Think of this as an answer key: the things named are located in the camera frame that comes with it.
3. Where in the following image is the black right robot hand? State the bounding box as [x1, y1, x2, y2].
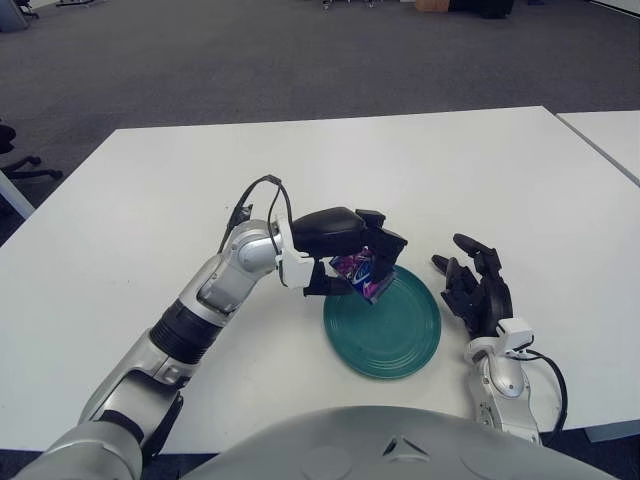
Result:
[431, 232, 515, 339]

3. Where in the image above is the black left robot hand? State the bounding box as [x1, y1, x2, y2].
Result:
[289, 205, 409, 298]

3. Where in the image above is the purple gum pack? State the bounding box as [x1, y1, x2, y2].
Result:
[329, 245, 389, 306]

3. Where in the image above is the green round plate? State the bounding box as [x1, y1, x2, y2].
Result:
[322, 264, 443, 383]

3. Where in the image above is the white neighbouring table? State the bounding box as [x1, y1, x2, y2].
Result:
[555, 110, 640, 184]

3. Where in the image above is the grey robot torso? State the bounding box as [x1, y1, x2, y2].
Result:
[189, 405, 640, 480]

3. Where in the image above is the black background furniture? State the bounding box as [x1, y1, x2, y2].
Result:
[448, 0, 517, 21]

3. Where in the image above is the white table leg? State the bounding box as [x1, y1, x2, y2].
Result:
[0, 168, 36, 221]

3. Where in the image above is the black office chair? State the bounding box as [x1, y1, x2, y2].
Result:
[0, 118, 64, 182]

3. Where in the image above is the grey cabinet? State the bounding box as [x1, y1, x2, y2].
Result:
[0, 0, 27, 33]

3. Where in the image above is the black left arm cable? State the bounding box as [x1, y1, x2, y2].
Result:
[217, 174, 294, 252]

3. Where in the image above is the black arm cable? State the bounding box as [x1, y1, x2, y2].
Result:
[217, 174, 294, 252]
[523, 348, 569, 447]

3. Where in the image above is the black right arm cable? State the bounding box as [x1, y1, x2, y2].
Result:
[523, 348, 569, 447]

